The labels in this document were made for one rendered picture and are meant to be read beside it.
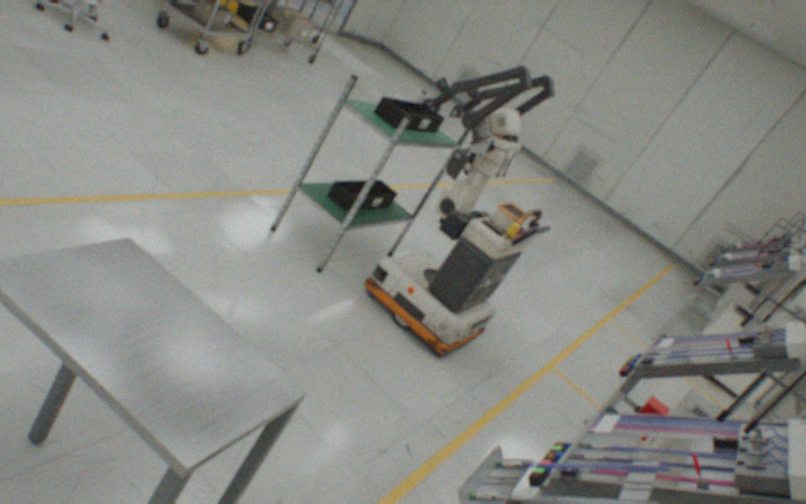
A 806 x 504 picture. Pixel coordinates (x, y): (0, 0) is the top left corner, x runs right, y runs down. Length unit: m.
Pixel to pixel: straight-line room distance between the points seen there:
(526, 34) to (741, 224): 4.31
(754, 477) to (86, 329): 1.84
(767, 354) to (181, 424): 2.81
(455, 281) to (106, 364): 2.62
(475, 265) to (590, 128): 7.54
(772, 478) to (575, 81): 9.51
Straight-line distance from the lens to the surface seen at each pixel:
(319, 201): 4.23
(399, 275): 4.14
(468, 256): 3.97
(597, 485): 2.41
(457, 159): 4.11
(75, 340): 1.75
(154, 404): 1.67
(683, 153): 11.04
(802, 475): 2.33
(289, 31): 8.51
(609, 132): 11.23
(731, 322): 6.99
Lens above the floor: 1.90
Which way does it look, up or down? 22 degrees down
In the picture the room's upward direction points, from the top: 32 degrees clockwise
